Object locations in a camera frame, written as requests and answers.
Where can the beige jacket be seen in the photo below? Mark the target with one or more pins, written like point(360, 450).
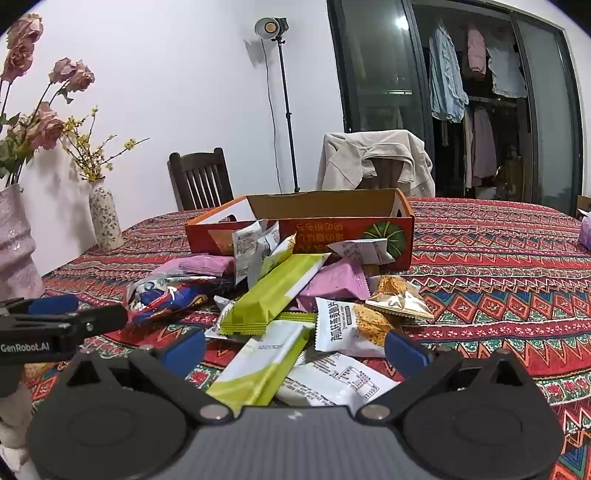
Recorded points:
point(346, 157)

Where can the pink hanging jacket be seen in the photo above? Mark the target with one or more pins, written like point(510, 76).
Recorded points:
point(475, 50)

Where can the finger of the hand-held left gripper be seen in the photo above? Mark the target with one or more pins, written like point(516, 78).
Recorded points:
point(104, 319)
point(55, 304)

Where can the light blue hanging shirt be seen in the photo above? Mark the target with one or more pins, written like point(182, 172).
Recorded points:
point(445, 78)

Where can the dark wooden chair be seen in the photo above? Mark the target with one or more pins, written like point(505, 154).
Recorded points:
point(198, 161)

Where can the purple tissue pack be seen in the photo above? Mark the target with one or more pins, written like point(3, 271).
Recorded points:
point(586, 233)

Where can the red orange cardboard box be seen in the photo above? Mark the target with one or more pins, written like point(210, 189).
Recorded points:
point(323, 230)

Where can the blue and red shiny packet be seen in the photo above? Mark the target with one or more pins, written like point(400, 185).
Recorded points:
point(166, 295)

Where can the pale pink hanging garments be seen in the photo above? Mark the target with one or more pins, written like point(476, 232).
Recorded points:
point(482, 143)

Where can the clear golden cracker packet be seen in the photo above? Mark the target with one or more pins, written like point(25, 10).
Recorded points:
point(397, 300)

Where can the yellow flower branches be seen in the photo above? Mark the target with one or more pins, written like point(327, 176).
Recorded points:
point(94, 174)

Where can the green snack bar packet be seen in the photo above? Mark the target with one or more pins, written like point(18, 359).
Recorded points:
point(272, 295)
point(279, 256)

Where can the floral patterned vase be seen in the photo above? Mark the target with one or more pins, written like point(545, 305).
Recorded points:
point(105, 217)

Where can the studio light on stand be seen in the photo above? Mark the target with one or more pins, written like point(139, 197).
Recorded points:
point(270, 26)

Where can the brown wooden chair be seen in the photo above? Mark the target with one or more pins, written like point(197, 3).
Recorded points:
point(383, 175)

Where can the pink textured vase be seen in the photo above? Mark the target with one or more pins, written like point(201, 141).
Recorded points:
point(16, 249)

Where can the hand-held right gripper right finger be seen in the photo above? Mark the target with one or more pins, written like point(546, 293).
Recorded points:
point(406, 353)

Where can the white hanging shirt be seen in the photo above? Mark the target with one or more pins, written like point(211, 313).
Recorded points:
point(505, 69)

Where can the wardrobe with hanging clothes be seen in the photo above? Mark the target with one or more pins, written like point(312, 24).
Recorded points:
point(378, 69)

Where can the open cardboard carton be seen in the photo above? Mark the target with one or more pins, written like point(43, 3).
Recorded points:
point(584, 203)

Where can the green and white bar packet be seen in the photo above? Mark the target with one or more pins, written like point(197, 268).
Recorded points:
point(258, 369)

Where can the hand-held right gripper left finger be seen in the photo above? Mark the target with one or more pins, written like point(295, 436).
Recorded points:
point(184, 351)

